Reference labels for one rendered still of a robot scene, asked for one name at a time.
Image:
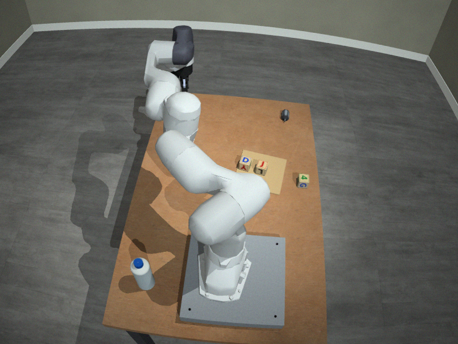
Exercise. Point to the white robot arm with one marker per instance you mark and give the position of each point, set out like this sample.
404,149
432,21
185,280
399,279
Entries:
237,197

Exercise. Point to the white bottle with blue cap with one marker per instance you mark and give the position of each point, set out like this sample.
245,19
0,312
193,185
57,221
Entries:
142,273

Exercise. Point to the beige square mat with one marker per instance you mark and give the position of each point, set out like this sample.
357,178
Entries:
275,170

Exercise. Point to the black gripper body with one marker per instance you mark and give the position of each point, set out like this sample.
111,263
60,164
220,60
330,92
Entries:
184,72

